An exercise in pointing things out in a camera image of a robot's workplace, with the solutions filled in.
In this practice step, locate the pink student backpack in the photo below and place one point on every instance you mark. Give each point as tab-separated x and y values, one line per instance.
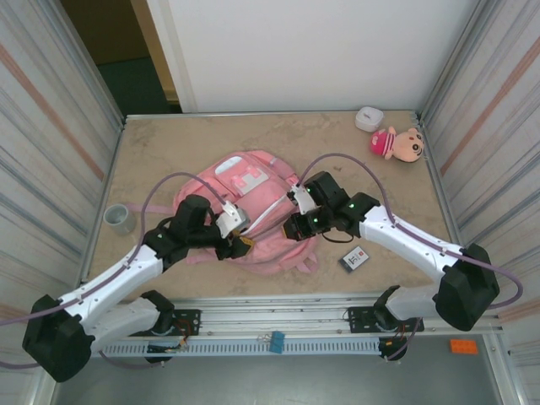
270	249

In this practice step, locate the white black card box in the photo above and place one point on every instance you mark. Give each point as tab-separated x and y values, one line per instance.
353	261

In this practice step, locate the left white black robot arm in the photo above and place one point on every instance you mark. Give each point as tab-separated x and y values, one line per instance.
50	337

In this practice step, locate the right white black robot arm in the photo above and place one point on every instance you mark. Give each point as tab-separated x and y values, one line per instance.
464	295

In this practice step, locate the grey plastic cup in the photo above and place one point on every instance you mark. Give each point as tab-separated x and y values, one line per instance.
120	219

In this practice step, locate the pink plush doll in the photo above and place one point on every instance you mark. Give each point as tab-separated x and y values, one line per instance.
401	145

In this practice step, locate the small white square box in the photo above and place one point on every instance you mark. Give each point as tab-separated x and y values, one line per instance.
369	119

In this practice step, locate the blue binder clip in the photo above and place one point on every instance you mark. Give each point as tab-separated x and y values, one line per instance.
276	342

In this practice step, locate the orange toy brick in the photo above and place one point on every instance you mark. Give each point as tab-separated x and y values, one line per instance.
463	346

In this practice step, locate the aluminium rail frame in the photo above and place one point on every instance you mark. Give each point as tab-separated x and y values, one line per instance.
274	314

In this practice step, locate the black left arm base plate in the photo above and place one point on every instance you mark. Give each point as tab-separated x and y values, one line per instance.
187	320

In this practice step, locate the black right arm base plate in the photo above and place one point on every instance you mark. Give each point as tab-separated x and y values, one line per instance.
358	318

